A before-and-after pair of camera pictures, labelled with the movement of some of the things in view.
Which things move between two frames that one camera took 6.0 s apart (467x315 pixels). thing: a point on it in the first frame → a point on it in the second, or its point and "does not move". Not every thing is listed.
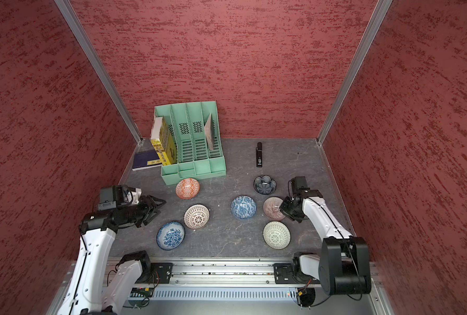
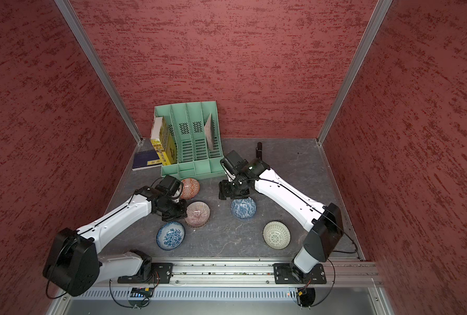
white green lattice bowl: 277,235 does not move
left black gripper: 149,209 → 180,214
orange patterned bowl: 187,188 does not move
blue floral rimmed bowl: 170,235 does not move
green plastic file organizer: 195,130 does not move
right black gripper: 284,209 → 225,190
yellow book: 163,142 does not move
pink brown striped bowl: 271,207 → 197,214
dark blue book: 141,159 does not move
